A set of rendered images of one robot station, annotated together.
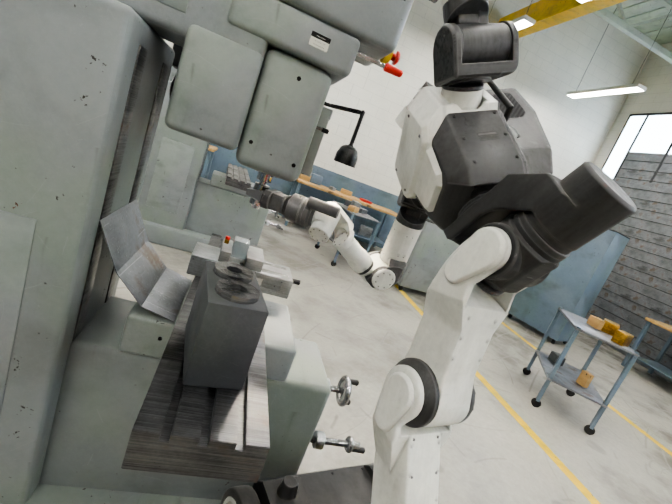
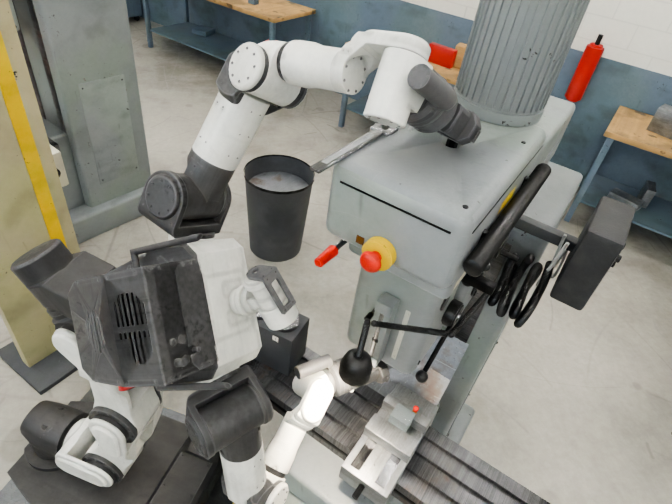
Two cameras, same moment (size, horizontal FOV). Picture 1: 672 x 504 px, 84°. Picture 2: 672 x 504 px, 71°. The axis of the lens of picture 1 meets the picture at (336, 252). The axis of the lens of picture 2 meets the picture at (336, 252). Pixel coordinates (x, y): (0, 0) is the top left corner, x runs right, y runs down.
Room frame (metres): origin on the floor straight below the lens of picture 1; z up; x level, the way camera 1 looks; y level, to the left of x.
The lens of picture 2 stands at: (1.64, -0.43, 2.28)
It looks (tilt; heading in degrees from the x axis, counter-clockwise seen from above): 40 degrees down; 136
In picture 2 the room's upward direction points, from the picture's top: 9 degrees clockwise
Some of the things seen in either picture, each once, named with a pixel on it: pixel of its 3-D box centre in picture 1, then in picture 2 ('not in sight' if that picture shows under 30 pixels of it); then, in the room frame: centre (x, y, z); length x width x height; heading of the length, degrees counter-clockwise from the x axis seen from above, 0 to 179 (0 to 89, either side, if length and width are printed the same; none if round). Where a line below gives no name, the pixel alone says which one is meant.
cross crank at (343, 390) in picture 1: (335, 389); not in sight; (1.31, -0.19, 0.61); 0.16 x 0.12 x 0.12; 107
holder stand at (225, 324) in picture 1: (223, 318); (271, 333); (0.77, 0.18, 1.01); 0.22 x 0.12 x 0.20; 25
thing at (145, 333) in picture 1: (217, 324); (359, 442); (1.16, 0.29, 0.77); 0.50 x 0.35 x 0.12; 107
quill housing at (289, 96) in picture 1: (281, 119); (404, 297); (1.16, 0.29, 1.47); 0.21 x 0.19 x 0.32; 17
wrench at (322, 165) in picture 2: not in sight; (355, 145); (1.10, 0.11, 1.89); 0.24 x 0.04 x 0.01; 107
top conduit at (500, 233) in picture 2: not in sight; (511, 210); (1.29, 0.37, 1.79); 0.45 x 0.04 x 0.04; 107
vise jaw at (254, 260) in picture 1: (253, 258); (390, 437); (1.28, 0.27, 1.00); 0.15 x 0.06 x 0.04; 18
